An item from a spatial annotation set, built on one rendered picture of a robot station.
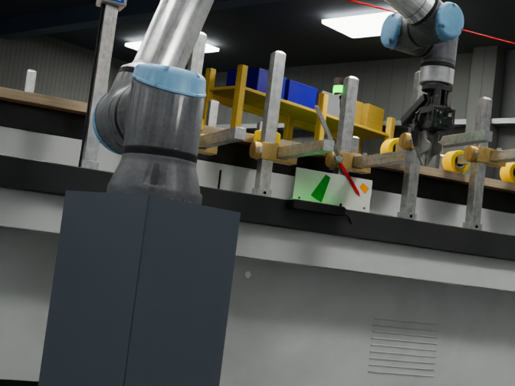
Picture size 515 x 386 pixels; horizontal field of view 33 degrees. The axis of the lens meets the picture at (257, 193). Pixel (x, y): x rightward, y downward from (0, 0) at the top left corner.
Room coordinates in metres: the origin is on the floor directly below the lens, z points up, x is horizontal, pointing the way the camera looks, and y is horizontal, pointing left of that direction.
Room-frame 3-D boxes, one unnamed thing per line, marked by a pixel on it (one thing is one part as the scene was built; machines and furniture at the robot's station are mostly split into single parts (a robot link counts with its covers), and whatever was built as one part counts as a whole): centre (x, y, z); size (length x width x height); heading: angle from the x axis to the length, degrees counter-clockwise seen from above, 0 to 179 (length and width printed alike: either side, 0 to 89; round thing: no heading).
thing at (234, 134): (2.38, 0.14, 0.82); 0.43 x 0.03 x 0.04; 23
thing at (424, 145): (2.28, -0.42, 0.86); 0.06 x 0.03 x 0.09; 23
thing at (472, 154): (2.85, -0.72, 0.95); 0.13 x 0.06 x 0.05; 113
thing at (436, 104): (2.29, -0.44, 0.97); 0.09 x 0.08 x 0.12; 23
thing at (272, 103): (2.55, -0.01, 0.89); 0.03 x 0.03 x 0.48; 23
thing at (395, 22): (2.23, -0.34, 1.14); 0.12 x 0.12 x 0.09; 28
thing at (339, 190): (2.61, -0.22, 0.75); 0.26 x 0.01 x 0.10; 113
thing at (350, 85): (2.65, -0.24, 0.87); 0.03 x 0.03 x 0.48; 23
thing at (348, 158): (2.66, -0.26, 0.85); 0.13 x 0.06 x 0.05; 113
